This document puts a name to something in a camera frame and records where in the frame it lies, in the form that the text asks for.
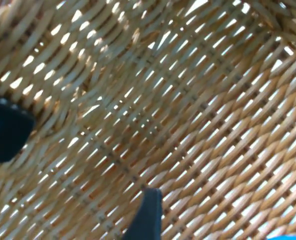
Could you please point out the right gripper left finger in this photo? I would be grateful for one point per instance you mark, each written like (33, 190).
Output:
(5, 130)

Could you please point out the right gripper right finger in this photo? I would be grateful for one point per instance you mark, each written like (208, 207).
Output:
(149, 217)

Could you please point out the pale wicker basket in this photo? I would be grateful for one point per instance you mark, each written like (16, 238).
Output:
(187, 100)

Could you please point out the blue ball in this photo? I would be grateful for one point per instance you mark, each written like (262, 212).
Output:
(292, 237)

